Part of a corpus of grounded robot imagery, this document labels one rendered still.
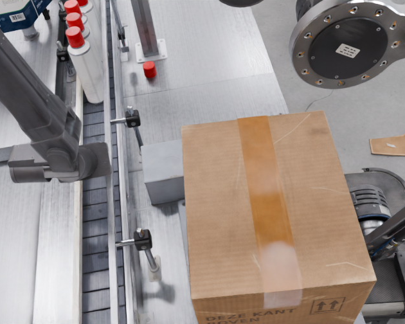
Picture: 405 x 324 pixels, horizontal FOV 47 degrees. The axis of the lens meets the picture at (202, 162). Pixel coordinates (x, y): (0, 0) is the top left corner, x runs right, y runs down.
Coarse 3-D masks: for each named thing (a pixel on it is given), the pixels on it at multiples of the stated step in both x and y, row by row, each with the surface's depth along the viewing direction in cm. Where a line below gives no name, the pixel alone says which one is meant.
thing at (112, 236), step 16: (112, 176) 94; (112, 192) 90; (112, 208) 88; (112, 224) 86; (112, 240) 84; (112, 256) 82; (112, 272) 80; (112, 288) 79; (112, 304) 77; (112, 320) 75
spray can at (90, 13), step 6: (78, 0) 111; (84, 0) 112; (84, 6) 113; (90, 6) 114; (84, 12) 113; (90, 12) 114; (90, 18) 115; (96, 18) 117; (90, 24) 116; (96, 24) 118; (96, 30) 119; (96, 36) 120; (96, 42) 121; (108, 54) 127
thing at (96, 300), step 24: (96, 120) 113; (96, 192) 101; (96, 216) 97; (120, 216) 97; (96, 240) 94; (96, 264) 91; (120, 264) 90; (96, 288) 88; (120, 288) 87; (96, 312) 85; (120, 312) 84
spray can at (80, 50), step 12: (72, 36) 101; (72, 48) 104; (84, 48) 104; (72, 60) 107; (84, 60) 106; (84, 72) 108; (96, 72) 110; (84, 84) 112; (96, 84) 112; (96, 96) 115
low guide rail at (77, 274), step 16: (80, 96) 114; (80, 112) 111; (80, 144) 105; (80, 192) 98; (80, 208) 95; (80, 224) 93; (80, 240) 91; (80, 256) 89; (80, 272) 87; (80, 288) 85; (80, 304) 84; (80, 320) 82
